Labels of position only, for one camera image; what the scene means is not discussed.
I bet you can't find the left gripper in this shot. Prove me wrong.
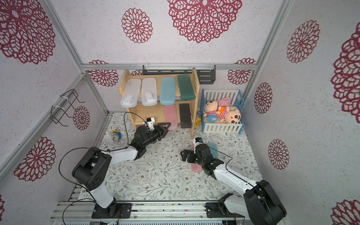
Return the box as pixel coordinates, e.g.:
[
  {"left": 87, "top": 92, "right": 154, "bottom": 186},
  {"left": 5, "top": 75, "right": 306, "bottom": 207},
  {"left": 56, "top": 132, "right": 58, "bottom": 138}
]
[{"left": 143, "top": 123, "right": 171, "bottom": 148}]

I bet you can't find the pink pencil case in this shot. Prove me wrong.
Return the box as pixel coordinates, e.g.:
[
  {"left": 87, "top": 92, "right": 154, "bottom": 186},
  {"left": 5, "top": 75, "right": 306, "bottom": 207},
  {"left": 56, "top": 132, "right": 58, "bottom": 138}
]
[
  {"left": 164, "top": 105, "right": 178, "bottom": 130},
  {"left": 191, "top": 143, "right": 203, "bottom": 173}
]

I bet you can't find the black pencil case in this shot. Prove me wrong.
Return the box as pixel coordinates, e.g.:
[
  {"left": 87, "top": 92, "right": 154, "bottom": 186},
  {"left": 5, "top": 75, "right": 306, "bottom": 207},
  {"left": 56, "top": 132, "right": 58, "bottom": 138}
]
[{"left": 179, "top": 104, "right": 192, "bottom": 128}]

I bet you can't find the teal pencil case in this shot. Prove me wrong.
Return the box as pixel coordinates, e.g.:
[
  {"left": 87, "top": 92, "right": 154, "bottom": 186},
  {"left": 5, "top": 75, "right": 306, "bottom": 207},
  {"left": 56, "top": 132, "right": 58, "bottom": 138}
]
[{"left": 207, "top": 142, "right": 219, "bottom": 158}]

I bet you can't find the frosted white pencil case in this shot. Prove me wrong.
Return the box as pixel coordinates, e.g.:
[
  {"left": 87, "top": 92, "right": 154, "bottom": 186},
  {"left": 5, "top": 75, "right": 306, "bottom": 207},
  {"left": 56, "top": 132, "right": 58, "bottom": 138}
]
[
  {"left": 121, "top": 79, "right": 142, "bottom": 108},
  {"left": 141, "top": 78, "right": 158, "bottom": 107}
]

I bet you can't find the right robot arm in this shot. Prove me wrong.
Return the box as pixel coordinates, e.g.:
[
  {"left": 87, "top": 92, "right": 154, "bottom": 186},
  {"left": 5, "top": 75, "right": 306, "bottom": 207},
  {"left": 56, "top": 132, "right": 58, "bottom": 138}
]
[{"left": 181, "top": 143, "right": 287, "bottom": 225}]

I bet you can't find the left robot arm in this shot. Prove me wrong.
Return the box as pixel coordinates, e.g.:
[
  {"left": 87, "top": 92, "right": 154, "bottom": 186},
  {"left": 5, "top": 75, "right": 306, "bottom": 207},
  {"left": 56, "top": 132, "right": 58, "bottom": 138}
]
[{"left": 72, "top": 122, "right": 171, "bottom": 210}]

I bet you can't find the wooden two-tier shelf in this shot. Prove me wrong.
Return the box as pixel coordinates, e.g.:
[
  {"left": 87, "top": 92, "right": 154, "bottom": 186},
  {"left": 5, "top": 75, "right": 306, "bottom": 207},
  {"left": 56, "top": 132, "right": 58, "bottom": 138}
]
[{"left": 118, "top": 68, "right": 200, "bottom": 139}]

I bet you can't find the light blue pencil case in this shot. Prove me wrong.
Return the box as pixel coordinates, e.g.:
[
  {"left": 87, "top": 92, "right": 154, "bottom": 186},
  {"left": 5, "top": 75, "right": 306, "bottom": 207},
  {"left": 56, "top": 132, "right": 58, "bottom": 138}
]
[{"left": 160, "top": 77, "right": 176, "bottom": 106}]

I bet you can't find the dark green pencil case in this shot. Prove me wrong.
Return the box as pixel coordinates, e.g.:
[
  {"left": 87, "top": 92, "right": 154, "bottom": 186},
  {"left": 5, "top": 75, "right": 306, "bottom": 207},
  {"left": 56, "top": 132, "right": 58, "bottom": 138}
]
[{"left": 177, "top": 74, "right": 195, "bottom": 101}]

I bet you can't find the small toy figure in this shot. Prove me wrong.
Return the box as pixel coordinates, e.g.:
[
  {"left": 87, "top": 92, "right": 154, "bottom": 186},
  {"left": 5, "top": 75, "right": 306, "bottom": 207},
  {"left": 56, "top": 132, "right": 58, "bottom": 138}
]
[{"left": 110, "top": 130, "right": 122, "bottom": 142}]

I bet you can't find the pink pig plush toy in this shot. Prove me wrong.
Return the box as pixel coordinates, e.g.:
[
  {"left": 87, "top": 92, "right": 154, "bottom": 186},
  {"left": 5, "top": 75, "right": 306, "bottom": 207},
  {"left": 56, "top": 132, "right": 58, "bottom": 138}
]
[{"left": 204, "top": 97, "right": 231, "bottom": 122}]

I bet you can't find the cartoon boy plush toy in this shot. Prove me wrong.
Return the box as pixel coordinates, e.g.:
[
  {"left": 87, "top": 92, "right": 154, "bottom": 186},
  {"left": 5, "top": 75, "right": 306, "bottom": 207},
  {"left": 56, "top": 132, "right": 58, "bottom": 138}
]
[{"left": 218, "top": 106, "right": 241, "bottom": 124}]

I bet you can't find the white blue toy crib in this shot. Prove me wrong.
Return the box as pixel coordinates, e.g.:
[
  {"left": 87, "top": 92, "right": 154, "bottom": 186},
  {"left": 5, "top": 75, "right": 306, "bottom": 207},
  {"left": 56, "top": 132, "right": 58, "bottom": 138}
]
[{"left": 200, "top": 90, "right": 245, "bottom": 134}]

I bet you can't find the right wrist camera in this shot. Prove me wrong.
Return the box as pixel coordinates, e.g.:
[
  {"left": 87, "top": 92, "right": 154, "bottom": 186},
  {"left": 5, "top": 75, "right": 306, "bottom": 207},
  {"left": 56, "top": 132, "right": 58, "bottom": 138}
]
[{"left": 193, "top": 137, "right": 203, "bottom": 146}]

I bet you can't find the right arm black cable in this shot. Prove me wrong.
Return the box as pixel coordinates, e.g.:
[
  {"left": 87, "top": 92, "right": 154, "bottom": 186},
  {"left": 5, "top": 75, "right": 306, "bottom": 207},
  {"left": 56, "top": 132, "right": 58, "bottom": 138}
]
[{"left": 208, "top": 145, "right": 234, "bottom": 175}]

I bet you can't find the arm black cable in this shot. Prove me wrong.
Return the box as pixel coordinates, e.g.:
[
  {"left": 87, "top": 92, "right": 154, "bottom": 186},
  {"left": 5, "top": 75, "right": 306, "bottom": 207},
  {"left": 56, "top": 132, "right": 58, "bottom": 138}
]
[
  {"left": 208, "top": 145, "right": 234, "bottom": 175},
  {"left": 58, "top": 112, "right": 147, "bottom": 225}
]

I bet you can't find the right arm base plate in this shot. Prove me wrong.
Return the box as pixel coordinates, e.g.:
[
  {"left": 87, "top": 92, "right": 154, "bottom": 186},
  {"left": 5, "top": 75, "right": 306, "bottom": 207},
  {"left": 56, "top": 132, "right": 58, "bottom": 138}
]
[{"left": 205, "top": 202, "right": 233, "bottom": 218}]

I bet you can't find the dark grey wall shelf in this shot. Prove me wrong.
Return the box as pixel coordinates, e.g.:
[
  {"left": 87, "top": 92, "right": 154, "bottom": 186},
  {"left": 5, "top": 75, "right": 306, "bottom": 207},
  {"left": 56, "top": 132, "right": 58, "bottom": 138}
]
[{"left": 142, "top": 65, "right": 216, "bottom": 84}]

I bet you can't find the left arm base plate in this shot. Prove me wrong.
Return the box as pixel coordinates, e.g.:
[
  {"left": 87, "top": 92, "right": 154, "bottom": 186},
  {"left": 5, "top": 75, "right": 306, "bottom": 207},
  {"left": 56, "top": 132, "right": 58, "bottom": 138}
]
[{"left": 91, "top": 202, "right": 133, "bottom": 219}]

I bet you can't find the black wire wall rack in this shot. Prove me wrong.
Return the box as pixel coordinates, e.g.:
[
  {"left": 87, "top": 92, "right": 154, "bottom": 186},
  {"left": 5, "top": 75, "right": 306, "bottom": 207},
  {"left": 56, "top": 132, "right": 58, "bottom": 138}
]
[{"left": 50, "top": 89, "right": 84, "bottom": 127}]

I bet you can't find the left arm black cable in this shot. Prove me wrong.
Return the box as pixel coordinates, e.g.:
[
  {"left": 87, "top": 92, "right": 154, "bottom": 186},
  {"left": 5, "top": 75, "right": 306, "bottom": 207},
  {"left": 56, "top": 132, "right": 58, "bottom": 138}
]
[{"left": 58, "top": 112, "right": 147, "bottom": 225}]

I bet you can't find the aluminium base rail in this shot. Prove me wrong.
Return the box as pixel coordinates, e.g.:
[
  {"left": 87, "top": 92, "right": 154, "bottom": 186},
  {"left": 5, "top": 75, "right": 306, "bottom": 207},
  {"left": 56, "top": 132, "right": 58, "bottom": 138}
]
[{"left": 48, "top": 201, "right": 252, "bottom": 225}]

